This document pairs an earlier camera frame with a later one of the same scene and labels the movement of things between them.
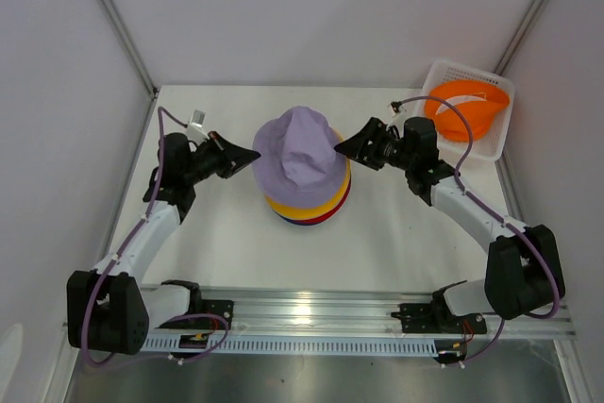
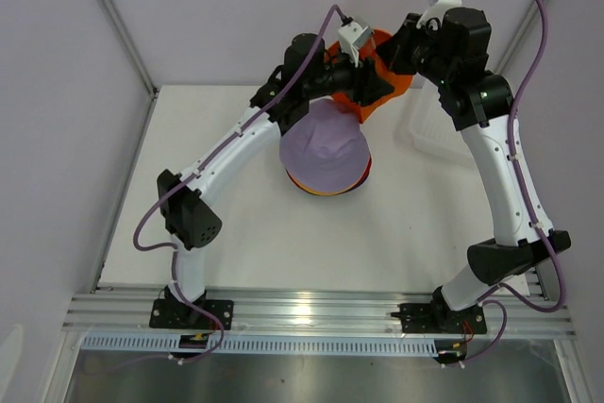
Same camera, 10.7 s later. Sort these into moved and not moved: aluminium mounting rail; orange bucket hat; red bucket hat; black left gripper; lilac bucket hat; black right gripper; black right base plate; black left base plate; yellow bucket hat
Moved: lilac bucket hat; black right gripper; black left gripper; yellow bucket hat; orange bucket hat; red bucket hat
Not moved: aluminium mounting rail; black right base plate; black left base plate
